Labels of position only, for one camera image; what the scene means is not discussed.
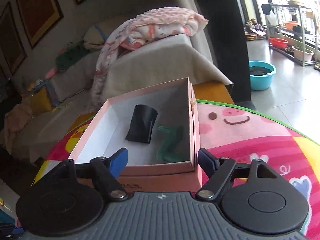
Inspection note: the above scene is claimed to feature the teal plastic hand crank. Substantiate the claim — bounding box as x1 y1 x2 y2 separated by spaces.
157 126 184 163

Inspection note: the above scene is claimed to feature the black funnel nozzle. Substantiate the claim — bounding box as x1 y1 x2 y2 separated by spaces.
125 105 158 144

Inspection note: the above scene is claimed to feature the colourful cartoon play mat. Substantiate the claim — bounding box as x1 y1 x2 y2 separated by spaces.
23 100 319 239

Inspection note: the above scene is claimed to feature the pink cardboard box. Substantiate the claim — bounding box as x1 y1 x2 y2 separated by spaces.
70 78 202 192

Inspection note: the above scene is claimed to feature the yellow cushion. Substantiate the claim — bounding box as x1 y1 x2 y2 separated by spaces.
30 87 52 116

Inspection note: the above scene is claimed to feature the blue plastic basin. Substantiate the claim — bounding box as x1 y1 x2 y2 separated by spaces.
249 61 276 91

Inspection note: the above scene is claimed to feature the green plush pillow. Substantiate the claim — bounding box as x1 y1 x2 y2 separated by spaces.
55 42 91 72

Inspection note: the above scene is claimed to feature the pink floral blanket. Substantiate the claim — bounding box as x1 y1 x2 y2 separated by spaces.
91 7 208 106

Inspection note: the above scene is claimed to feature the red plastic basin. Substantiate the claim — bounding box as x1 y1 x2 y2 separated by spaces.
269 37 289 50

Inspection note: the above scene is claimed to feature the potted green plant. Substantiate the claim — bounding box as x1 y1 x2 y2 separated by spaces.
292 46 314 62

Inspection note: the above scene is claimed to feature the metal balcony shelf rack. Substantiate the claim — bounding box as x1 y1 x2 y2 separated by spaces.
261 0 319 70

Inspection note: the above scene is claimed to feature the beige pillow with blue strap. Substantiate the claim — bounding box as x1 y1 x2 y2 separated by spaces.
83 24 110 51

